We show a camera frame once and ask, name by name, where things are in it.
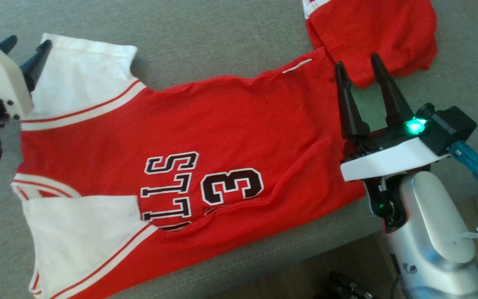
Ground red and white basketball jersey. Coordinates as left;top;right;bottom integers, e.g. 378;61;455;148
11;33;366;299

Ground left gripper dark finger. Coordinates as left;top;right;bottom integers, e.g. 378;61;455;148
0;35;18;54
20;39;53;93

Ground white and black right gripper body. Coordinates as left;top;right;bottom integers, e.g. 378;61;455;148
340;125;451;182

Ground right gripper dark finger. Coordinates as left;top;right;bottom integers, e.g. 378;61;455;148
334;61;370;140
371;53;415;127

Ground white right cable label tag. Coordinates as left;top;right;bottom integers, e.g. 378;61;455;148
461;222;478;239

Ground grey fabric sofa seat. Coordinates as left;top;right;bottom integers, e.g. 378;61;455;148
0;0;478;299

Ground teal right camera cable connector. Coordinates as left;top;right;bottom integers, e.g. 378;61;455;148
449;140;478;181

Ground red shorts with white stripe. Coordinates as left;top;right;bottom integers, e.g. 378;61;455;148
302;0;438;89

